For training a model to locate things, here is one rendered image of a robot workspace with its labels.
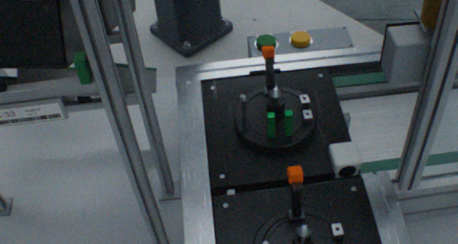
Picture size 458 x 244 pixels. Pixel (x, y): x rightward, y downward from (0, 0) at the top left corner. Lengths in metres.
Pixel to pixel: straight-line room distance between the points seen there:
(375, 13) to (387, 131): 1.82
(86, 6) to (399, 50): 0.38
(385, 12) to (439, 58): 2.15
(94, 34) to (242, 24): 0.84
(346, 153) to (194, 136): 0.26
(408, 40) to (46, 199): 0.70
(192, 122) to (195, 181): 0.13
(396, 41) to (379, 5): 2.18
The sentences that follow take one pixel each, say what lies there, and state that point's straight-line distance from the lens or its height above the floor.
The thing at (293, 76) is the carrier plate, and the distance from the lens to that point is 1.01.
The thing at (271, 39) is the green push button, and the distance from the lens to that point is 1.08.
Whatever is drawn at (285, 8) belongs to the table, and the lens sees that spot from 1.35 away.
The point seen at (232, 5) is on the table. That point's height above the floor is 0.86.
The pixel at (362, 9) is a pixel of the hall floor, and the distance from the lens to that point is 2.81.
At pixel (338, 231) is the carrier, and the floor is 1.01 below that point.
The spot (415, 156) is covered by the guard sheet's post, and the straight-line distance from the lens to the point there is 0.81.
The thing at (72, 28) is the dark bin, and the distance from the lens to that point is 0.59.
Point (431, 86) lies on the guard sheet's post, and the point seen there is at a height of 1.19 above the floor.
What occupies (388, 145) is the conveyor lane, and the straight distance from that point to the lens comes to 0.99.
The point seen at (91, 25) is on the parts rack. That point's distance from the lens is 0.49.
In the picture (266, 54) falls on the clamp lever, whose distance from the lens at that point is 0.91.
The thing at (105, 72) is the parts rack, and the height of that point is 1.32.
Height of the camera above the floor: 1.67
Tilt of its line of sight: 47 degrees down
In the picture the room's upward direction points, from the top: 6 degrees counter-clockwise
